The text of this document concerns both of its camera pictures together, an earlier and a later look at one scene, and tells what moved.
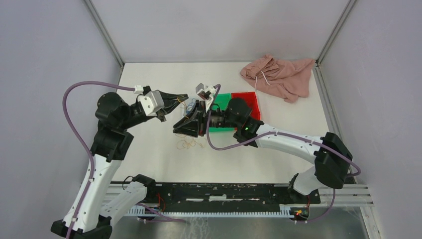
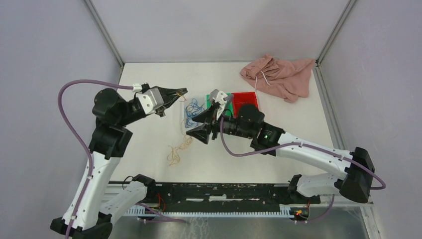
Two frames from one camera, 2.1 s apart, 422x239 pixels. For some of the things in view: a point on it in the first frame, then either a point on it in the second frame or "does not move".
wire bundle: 187,142 to 173,151
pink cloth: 289,78 does not move
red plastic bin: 251,98 does not move
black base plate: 165,194 does not move
